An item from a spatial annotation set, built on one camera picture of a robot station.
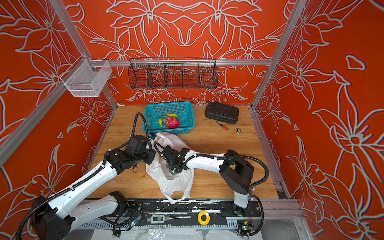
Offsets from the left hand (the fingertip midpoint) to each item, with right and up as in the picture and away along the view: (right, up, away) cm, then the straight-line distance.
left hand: (154, 150), depth 79 cm
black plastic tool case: (+45, +21, +29) cm, 58 cm away
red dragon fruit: (+7, +14, +22) cm, 27 cm away
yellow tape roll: (+28, -31, -10) cm, 43 cm away
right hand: (+11, -10, +6) cm, 16 cm away
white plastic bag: (+15, -16, -2) cm, 22 cm away
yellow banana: (+5, +19, +31) cm, 37 cm away
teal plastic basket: (-9, +21, +32) cm, 39 cm away
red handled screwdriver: (+44, +11, +28) cm, 53 cm away
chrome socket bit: (+54, +8, +24) cm, 59 cm away
